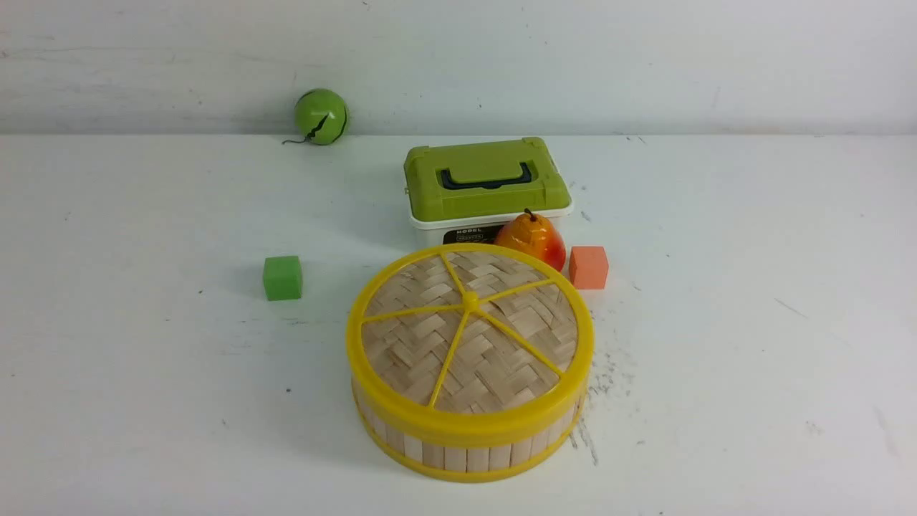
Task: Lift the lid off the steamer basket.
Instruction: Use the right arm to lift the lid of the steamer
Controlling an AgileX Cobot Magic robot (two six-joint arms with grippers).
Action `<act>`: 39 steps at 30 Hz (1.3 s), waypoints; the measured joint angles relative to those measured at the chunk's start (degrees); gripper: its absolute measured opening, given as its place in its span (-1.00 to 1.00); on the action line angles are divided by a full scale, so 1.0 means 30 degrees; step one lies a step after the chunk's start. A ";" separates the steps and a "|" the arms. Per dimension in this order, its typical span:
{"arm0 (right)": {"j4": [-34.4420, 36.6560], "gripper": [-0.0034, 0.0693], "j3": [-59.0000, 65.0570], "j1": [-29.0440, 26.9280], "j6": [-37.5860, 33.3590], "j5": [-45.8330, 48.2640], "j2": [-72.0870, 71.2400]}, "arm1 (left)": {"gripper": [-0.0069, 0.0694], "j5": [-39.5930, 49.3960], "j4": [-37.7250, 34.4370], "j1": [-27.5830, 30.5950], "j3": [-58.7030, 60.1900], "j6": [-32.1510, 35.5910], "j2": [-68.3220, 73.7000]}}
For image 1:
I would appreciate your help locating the yellow woven bamboo steamer lid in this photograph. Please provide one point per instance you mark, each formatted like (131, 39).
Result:
(469, 346)

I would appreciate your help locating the bamboo steamer basket yellow rim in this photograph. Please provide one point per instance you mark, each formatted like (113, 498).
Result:
(467, 465)

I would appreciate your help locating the green lidded storage box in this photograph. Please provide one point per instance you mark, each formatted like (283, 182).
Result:
(468, 192)

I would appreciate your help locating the orange red toy pear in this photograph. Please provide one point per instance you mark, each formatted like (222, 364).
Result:
(534, 235)

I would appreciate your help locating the orange foam cube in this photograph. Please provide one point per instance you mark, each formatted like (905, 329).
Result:
(589, 267)

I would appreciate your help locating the green foam cube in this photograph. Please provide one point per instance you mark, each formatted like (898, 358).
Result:
(282, 278)

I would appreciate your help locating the green cracked ball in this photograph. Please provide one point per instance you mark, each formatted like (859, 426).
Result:
(322, 117)

